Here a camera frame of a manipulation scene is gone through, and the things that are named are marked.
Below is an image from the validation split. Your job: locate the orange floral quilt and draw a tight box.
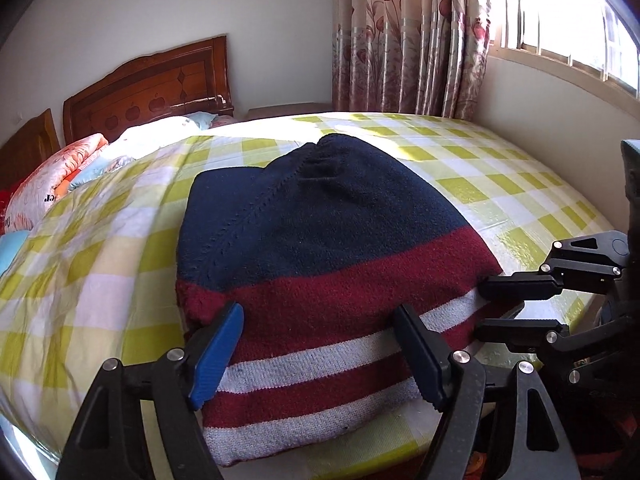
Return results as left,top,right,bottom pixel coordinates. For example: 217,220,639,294
4,132,110,233

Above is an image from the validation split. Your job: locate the pink floral curtain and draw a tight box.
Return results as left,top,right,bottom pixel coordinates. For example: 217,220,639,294
331,0,493,121

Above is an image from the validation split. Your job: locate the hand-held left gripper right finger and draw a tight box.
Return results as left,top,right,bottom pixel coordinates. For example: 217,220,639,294
392,304,583,480

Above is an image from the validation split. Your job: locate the yellow checkered bed sheet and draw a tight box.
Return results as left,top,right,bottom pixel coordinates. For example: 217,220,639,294
0,111,616,466

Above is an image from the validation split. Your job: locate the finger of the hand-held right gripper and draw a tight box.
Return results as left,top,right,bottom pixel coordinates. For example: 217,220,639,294
479,230,631,302
472,310,640,391

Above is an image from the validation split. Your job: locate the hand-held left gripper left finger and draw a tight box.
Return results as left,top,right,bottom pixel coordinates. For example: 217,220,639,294
55,301,246,480

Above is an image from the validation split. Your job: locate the white pillow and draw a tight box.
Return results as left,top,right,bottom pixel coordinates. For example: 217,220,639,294
70,111,236,186

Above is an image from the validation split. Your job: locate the small wooden headboard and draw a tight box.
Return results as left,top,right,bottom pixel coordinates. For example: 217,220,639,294
0,108,62,176

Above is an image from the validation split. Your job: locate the red white navy striped sweater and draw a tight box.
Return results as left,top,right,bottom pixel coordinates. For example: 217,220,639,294
175,132,526,466

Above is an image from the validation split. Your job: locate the window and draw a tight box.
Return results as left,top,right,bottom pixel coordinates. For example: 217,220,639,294
487,0,640,101

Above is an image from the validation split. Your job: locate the large wooden headboard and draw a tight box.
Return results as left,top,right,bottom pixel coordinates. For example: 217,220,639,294
62,35,235,143

